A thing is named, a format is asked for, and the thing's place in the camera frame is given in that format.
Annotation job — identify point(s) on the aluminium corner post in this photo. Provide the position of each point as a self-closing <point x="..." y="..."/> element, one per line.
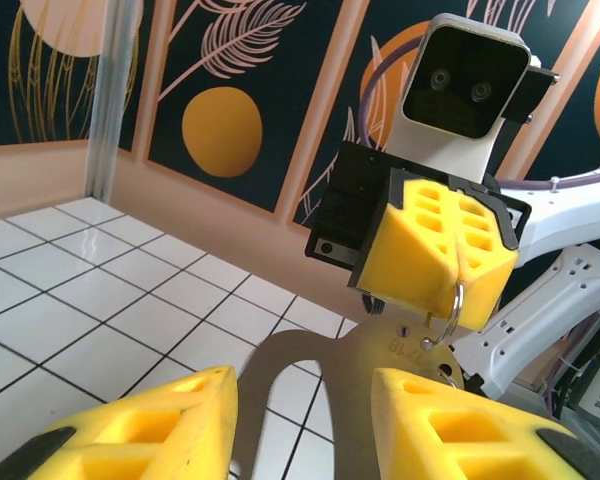
<point x="100" y="100"/>

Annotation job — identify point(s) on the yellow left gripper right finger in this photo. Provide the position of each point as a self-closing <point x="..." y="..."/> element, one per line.
<point x="480" y="440"/>

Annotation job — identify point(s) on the silver metal keyring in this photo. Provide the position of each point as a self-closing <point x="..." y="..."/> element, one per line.
<point x="456" y="305"/>

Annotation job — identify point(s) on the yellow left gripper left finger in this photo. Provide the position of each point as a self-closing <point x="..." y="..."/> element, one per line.
<point x="145" y="430"/>

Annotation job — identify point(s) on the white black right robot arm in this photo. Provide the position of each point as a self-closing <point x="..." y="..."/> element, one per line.
<point x="570" y="210"/>

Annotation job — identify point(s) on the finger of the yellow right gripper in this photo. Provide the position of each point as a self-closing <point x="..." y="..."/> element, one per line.
<point x="485" y="280"/>
<point x="405" y="265"/>

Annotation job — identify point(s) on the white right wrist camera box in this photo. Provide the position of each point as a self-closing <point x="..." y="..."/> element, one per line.
<point x="460" y="80"/>

